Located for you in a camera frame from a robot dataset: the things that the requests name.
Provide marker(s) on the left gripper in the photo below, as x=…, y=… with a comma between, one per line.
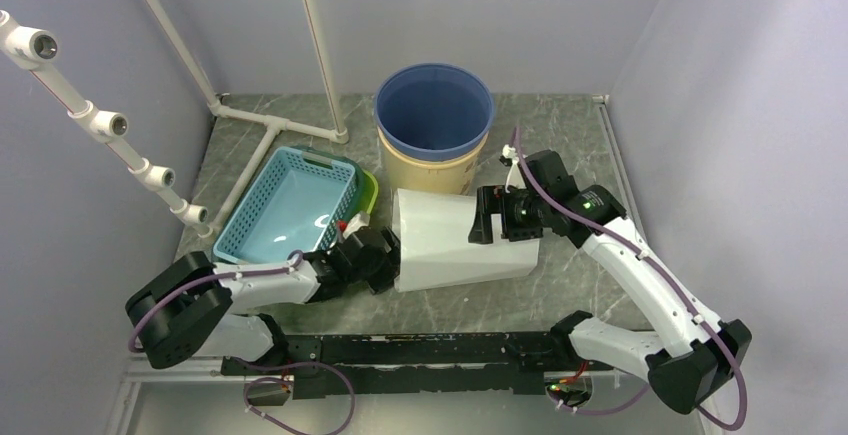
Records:
x=391, y=263

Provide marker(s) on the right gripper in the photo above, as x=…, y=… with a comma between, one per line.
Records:
x=493, y=199

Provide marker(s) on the white octagonal bin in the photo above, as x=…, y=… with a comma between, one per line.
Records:
x=433, y=231

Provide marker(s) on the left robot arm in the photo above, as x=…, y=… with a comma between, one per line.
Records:
x=199, y=308

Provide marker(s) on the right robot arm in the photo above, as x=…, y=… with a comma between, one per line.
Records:
x=688, y=353

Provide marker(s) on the cream cartoon bucket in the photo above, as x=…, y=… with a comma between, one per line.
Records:
x=453, y=176

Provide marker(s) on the dark green basket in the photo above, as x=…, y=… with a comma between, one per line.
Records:
x=358, y=184

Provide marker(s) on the lime green basket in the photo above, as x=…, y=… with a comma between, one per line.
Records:
x=369, y=192

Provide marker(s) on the blue bucket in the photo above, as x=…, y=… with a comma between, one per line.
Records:
x=434, y=112

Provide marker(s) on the light blue perforated basket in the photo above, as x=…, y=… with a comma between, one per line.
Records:
x=294, y=204

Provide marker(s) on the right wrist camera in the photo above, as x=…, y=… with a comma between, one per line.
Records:
x=514, y=178

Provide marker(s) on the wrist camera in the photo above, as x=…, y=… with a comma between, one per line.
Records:
x=357, y=222
x=514, y=178

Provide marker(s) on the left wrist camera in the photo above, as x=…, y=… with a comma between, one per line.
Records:
x=357, y=222

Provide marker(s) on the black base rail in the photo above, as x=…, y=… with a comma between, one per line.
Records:
x=520, y=362

